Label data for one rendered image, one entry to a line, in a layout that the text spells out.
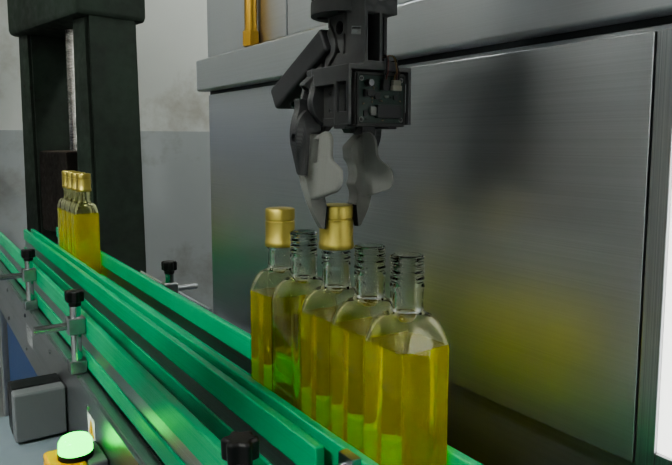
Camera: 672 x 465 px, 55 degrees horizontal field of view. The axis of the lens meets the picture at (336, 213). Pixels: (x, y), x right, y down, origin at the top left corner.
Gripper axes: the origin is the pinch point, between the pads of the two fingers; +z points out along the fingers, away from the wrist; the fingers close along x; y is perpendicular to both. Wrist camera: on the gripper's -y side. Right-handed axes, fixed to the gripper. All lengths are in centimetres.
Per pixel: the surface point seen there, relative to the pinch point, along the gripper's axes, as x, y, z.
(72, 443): -19.6, -31.9, 31.6
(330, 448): -4.5, 5.8, 21.1
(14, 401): -23, -58, 34
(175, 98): 104, -329, -33
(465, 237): 11.7, 6.3, 2.7
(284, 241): -0.3, -9.9, 4.1
